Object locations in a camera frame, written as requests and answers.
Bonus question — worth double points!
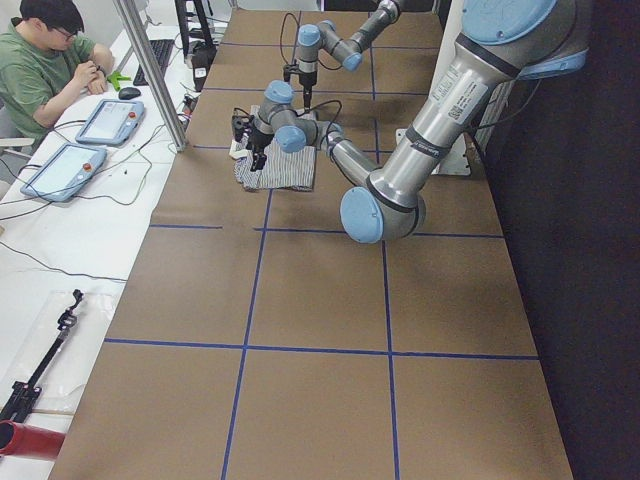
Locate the lower blue teach pendant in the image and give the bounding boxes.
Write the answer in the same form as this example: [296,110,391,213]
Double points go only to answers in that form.
[20,142,107,202]

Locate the upper blue teach pendant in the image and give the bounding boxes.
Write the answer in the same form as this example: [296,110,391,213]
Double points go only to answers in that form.
[75,100,145,147]

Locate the black computer mouse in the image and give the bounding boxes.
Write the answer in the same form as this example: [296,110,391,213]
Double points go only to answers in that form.
[118,87,141,100]

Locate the black keyboard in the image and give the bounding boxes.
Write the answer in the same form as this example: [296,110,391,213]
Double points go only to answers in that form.
[133,39,175,86]

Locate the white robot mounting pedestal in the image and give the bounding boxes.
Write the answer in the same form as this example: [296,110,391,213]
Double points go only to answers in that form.
[395,0,472,177]

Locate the green plastic tool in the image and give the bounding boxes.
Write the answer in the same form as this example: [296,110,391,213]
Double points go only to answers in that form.
[106,71,131,92]

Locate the black box with label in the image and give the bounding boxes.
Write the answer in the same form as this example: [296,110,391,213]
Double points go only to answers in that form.
[191,44,217,92]

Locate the person in green shirt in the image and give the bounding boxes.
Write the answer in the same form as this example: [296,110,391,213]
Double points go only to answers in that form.
[1,0,114,143]

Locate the aluminium frame post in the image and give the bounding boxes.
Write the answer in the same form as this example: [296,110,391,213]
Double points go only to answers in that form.
[113,0,187,152]

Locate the black handheld gripper stick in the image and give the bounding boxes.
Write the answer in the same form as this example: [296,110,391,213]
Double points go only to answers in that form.
[1,289,84,423]

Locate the red cylinder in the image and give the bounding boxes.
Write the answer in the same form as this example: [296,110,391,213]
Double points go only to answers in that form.
[1,420,66,461]

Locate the striped collared shirt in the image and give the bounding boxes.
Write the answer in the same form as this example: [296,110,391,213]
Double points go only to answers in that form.
[229,105,316,191]

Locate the blue teach pendant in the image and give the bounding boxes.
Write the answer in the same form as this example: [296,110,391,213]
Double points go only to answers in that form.
[75,100,145,147]
[20,142,107,202]

